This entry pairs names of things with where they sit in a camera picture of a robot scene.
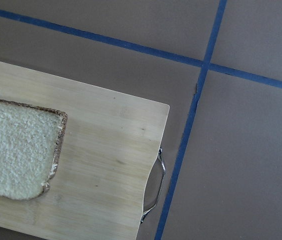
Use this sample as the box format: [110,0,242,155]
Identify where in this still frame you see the wooden cutting board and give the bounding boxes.
[0,62,169,240]

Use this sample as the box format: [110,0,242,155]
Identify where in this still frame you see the metal cutting board handle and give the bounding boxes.
[140,147,166,224]

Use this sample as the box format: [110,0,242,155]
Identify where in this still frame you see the bread slice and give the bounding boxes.
[0,99,68,201]

